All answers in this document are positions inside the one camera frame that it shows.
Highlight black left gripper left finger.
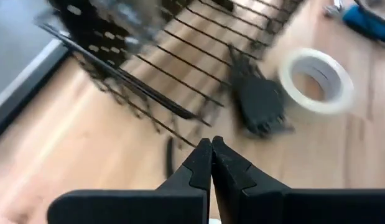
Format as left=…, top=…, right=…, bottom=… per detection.
left=46, top=138, right=213, bottom=224

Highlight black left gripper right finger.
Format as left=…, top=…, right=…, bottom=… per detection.
left=211, top=136, right=385, bottom=224

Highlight white masking tape roll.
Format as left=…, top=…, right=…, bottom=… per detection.
left=278, top=48, right=356, bottom=116

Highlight black teal-handled screwdriver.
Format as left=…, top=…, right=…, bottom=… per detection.
left=341, top=2, right=385, bottom=47

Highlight black wire basket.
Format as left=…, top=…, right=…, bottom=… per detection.
left=39, top=0, right=305, bottom=147

